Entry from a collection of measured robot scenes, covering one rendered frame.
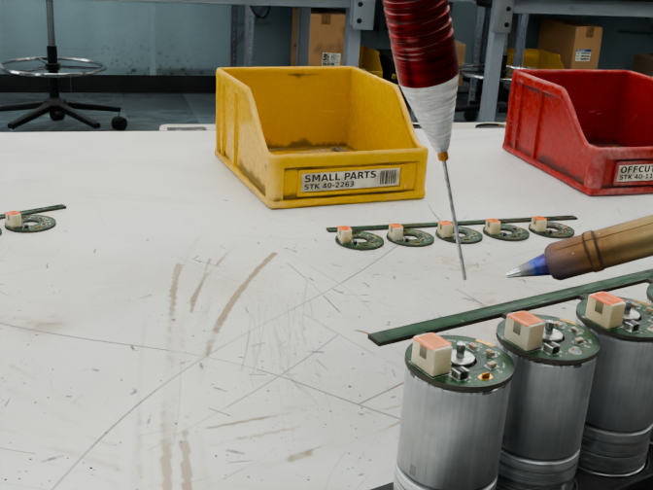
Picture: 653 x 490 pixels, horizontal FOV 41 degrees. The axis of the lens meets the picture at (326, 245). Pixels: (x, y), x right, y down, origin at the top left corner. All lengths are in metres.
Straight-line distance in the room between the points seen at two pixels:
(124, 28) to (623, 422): 4.44
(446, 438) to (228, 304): 0.19
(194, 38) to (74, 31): 0.59
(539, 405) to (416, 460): 0.03
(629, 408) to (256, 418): 0.12
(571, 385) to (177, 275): 0.23
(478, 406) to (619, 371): 0.05
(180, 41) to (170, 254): 4.24
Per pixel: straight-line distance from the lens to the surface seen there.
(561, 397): 0.22
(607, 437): 0.25
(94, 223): 0.47
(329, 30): 4.35
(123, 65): 4.65
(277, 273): 0.41
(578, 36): 4.90
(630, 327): 0.23
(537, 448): 0.22
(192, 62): 4.68
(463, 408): 0.20
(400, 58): 0.15
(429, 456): 0.21
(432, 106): 0.16
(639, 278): 0.27
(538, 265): 0.19
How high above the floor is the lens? 0.91
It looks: 21 degrees down
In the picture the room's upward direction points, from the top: 3 degrees clockwise
